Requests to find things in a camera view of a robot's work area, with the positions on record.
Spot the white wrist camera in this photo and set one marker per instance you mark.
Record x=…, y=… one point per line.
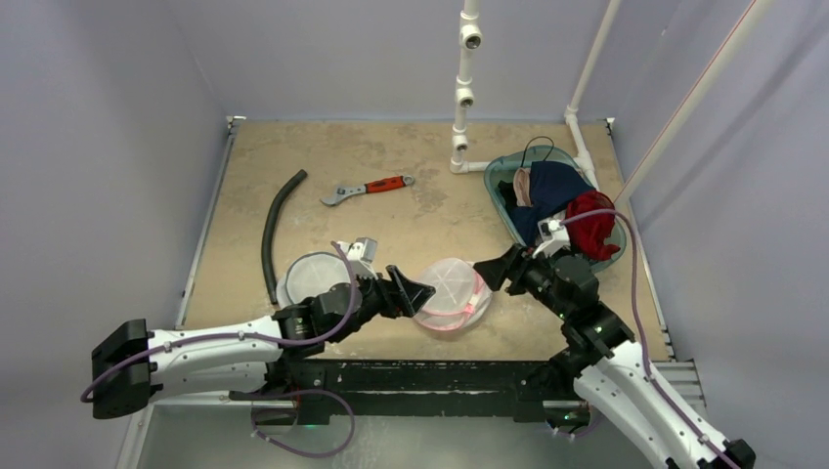
x=360, y=254
x=553, y=237

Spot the red handled tool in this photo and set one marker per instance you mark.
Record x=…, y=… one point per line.
x=342, y=193

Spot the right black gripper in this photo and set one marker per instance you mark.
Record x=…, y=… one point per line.
x=518, y=270

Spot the blue-trimmed white mesh laundry bag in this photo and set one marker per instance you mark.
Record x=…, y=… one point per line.
x=310, y=275

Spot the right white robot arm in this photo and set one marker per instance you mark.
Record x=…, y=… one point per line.
x=609, y=369

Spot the navy blue bra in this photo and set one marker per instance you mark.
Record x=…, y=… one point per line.
x=553, y=185

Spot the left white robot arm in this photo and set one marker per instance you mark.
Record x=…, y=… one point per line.
x=135, y=366

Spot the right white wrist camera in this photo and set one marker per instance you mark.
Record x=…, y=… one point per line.
x=553, y=237

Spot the pink-trimmed white mesh laundry bag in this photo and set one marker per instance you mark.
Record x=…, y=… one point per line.
x=461, y=296

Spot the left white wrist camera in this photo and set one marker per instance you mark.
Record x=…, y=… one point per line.
x=360, y=254

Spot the pink bra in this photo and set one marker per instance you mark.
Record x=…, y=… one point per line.
x=521, y=186

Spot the red garment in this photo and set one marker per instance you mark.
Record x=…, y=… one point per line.
x=589, y=235

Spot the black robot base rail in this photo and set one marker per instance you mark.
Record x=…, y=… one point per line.
x=519, y=390

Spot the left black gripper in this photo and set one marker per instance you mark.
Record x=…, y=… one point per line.
x=409, y=295

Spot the white PVC pipe frame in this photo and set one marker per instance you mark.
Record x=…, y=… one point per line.
x=566, y=38

